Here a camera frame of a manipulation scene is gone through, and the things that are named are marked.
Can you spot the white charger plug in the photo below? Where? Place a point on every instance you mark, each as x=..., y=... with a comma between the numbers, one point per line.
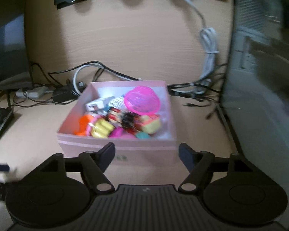
x=98, y=104

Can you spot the black power adapter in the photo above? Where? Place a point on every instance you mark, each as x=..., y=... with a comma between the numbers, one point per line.
x=62, y=95

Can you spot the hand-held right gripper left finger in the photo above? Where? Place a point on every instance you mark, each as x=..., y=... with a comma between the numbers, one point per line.
x=108, y=154

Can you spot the pink mesh ball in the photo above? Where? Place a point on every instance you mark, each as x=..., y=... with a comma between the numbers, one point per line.
x=142, y=99

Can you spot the grey computer tower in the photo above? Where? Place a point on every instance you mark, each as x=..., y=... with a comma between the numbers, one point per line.
x=260, y=101

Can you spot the yellow candy packet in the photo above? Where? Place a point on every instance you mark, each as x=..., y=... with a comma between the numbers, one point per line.
x=101, y=128

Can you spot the pink storage box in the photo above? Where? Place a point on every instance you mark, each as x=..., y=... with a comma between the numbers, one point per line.
x=86, y=146

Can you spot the teal and pink toy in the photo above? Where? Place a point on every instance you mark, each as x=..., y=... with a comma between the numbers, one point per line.
x=142, y=136

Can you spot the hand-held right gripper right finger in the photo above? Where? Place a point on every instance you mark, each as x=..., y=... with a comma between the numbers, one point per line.
x=185, y=154

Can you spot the yellow and pink eraser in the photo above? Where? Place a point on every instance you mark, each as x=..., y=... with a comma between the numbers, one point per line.
x=150, y=124

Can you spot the black monitor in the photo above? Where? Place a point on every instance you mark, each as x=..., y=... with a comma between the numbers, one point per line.
x=7, y=48

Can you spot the white power adapter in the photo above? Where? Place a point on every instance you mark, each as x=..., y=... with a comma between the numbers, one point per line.
x=30, y=92

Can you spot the red snack packet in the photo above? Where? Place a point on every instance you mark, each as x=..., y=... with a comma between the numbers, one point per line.
x=114, y=116

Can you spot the black hair claw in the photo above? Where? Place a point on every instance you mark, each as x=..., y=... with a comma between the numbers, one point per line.
x=127, y=120

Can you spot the pink plastic toy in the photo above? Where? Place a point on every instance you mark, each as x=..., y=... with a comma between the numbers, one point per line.
x=116, y=132

